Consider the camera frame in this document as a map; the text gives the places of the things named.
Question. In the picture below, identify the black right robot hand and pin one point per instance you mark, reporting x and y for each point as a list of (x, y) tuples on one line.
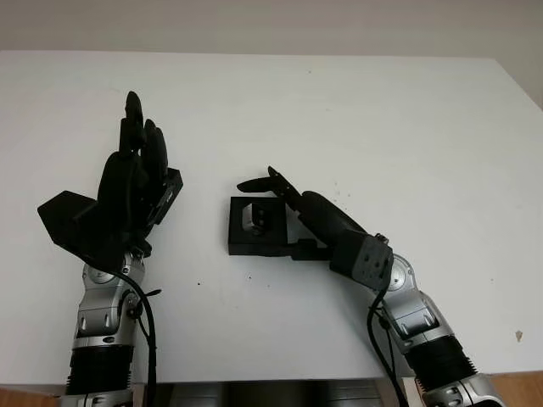
[(326, 216)]

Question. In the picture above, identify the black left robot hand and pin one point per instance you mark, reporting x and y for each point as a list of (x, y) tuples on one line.
[(123, 191)]

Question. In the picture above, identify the black printed box lid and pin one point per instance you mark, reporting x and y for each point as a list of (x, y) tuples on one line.
[(171, 191)]

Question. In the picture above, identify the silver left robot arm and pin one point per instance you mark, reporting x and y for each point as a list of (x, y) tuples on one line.
[(102, 313)]

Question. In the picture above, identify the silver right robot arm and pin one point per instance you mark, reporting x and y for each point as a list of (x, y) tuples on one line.
[(424, 313)]

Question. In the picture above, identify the dark grey robot torso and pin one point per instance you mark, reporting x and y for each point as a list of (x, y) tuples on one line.
[(263, 394)]

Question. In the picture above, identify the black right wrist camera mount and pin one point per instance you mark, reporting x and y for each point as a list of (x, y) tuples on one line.
[(365, 258)]

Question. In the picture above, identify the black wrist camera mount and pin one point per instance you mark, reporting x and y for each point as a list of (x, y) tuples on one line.
[(365, 258), (68, 220)]

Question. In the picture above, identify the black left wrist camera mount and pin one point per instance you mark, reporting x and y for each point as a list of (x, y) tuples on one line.
[(68, 220)]

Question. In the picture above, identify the black camera box base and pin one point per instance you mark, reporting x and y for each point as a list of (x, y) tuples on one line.
[(254, 246)]

